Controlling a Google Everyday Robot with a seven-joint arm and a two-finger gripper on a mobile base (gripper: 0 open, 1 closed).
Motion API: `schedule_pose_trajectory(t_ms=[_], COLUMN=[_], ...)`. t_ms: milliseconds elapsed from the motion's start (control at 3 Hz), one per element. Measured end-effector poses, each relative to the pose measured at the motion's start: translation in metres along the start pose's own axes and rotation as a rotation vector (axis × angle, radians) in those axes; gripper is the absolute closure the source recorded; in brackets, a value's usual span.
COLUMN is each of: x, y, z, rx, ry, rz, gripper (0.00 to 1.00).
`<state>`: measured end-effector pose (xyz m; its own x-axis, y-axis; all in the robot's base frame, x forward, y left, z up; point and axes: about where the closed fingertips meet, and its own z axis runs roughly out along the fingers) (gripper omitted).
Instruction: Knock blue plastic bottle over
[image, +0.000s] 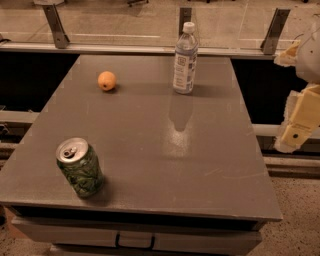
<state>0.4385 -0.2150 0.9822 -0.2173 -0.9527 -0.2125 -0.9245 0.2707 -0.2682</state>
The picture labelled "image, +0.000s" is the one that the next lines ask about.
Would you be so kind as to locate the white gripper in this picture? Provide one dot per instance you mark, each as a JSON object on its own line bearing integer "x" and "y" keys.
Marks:
{"x": 310, "y": 58}

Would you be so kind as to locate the clear plastic water bottle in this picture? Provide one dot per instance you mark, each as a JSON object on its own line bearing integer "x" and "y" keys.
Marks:
{"x": 186, "y": 51}

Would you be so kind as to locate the orange fruit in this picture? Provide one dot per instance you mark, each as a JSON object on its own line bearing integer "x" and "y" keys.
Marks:
{"x": 107, "y": 81}

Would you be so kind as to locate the green soda can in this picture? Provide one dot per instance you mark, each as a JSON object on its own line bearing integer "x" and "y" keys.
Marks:
{"x": 79, "y": 164}

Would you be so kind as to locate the grey drawer front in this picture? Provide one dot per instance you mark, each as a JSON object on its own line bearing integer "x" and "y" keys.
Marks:
{"x": 107, "y": 236}

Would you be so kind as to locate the right metal bracket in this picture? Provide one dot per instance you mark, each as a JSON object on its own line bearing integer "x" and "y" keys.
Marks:
{"x": 270, "y": 42}

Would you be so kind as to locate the metal bracket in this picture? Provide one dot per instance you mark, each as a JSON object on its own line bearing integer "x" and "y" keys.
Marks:
{"x": 185, "y": 14}
{"x": 49, "y": 7}
{"x": 270, "y": 42}

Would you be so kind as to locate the middle metal bracket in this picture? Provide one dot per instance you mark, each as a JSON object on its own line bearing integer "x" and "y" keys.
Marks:
{"x": 185, "y": 14}

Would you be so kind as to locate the left metal bracket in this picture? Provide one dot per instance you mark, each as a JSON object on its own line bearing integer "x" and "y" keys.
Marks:
{"x": 49, "y": 7}

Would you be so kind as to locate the black drawer handle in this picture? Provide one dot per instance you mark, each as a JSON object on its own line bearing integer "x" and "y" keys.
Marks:
{"x": 134, "y": 241}

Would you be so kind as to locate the metal window rail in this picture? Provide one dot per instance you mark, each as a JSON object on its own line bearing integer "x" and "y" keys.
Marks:
{"x": 94, "y": 49}

